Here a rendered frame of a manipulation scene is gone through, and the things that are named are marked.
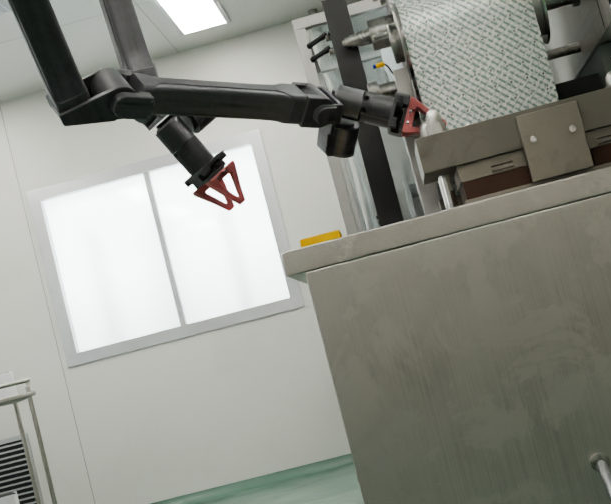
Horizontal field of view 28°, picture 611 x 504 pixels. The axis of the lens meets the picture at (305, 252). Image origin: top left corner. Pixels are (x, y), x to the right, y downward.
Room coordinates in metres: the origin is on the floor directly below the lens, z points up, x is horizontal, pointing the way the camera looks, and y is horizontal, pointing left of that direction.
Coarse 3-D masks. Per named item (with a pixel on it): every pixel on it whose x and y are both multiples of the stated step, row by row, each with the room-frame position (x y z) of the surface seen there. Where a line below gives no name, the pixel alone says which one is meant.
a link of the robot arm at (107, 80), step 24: (24, 0) 1.79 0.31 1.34; (48, 0) 1.81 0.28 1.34; (24, 24) 1.82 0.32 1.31; (48, 24) 1.83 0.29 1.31; (48, 48) 1.85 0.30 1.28; (48, 72) 1.88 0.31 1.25; (72, 72) 1.90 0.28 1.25; (96, 72) 1.98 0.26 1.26; (48, 96) 1.95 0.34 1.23; (72, 96) 1.91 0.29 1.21; (96, 96) 1.93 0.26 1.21; (72, 120) 1.93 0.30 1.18; (96, 120) 1.95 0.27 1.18
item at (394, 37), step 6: (390, 24) 2.26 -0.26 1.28; (390, 30) 2.25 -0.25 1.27; (396, 30) 2.24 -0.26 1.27; (390, 36) 2.24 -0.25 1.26; (396, 36) 2.24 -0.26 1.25; (390, 42) 2.29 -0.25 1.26; (396, 42) 2.24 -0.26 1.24; (396, 48) 2.24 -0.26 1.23; (402, 48) 2.25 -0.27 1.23; (396, 54) 2.25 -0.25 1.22; (402, 54) 2.25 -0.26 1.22; (396, 60) 2.27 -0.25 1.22; (402, 60) 2.27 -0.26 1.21
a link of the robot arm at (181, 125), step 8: (168, 120) 2.31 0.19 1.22; (176, 120) 2.30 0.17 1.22; (184, 120) 2.33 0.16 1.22; (192, 120) 2.32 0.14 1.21; (160, 128) 2.30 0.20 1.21; (168, 128) 2.29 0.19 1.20; (176, 128) 2.29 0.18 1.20; (184, 128) 2.30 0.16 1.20; (192, 128) 2.33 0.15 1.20; (160, 136) 2.30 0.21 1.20; (168, 136) 2.30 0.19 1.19; (176, 136) 2.30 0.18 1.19; (184, 136) 2.30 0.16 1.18; (168, 144) 2.31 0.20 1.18; (176, 144) 2.30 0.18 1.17; (184, 144) 2.31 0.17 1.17
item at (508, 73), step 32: (512, 32) 2.20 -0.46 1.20; (416, 64) 2.21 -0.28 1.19; (448, 64) 2.21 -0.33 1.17; (480, 64) 2.20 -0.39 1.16; (512, 64) 2.20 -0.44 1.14; (544, 64) 2.20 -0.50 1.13; (448, 96) 2.21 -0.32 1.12; (480, 96) 2.21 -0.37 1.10; (512, 96) 2.20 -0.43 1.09; (544, 96) 2.20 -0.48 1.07; (448, 128) 2.21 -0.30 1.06
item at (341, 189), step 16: (368, 0) 3.24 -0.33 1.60; (320, 16) 3.25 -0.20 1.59; (304, 32) 3.25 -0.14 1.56; (304, 48) 3.25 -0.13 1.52; (304, 64) 3.25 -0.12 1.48; (320, 64) 3.83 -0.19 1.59; (320, 80) 3.83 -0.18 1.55; (336, 160) 3.25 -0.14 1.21; (336, 176) 3.25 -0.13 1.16; (336, 192) 3.25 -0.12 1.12; (352, 192) 3.83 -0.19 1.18; (352, 224) 3.25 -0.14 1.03
